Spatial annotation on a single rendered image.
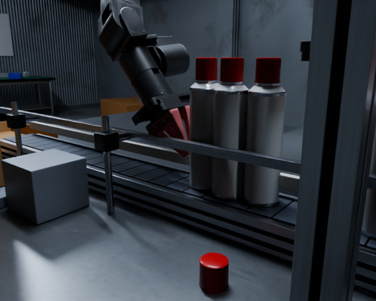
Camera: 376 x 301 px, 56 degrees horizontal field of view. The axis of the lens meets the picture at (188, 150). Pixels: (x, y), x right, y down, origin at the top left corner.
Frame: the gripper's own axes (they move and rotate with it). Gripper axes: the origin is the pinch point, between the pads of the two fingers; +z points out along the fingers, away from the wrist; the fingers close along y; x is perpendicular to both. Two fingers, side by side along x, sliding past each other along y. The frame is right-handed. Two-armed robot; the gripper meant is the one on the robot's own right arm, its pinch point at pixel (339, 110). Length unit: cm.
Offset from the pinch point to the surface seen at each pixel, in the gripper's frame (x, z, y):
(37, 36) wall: -333, -54, 687
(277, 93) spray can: 7.2, -2.5, 5.8
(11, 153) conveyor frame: 12, 16, 74
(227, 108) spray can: 9.2, -0.2, 12.3
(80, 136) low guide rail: 3, 11, 57
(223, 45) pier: -357, -27, 259
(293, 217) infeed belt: 8.3, 13.5, 2.0
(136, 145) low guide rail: 2.9, 10.1, 38.0
